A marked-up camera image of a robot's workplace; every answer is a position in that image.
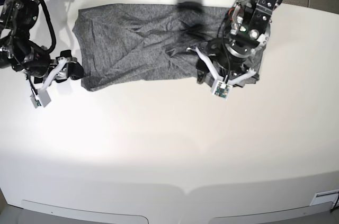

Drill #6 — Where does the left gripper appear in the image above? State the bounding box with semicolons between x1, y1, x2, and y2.
186;47;260;88

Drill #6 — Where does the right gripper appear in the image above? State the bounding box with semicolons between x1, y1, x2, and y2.
25;49;85;89

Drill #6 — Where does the grey long-sleeve T-shirt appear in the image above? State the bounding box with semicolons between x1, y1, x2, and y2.
72;3;265;93

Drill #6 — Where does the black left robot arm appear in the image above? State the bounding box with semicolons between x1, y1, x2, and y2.
193;0;283;95

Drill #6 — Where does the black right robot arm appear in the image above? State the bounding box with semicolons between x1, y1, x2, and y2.
1;0;84;92

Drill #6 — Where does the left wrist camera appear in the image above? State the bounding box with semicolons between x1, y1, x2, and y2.
211;80;233;100

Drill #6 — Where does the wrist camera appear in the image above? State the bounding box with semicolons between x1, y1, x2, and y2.
211;80;233;100
30;89;51;108

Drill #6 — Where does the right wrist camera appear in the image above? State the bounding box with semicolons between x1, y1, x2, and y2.
30;89;51;108

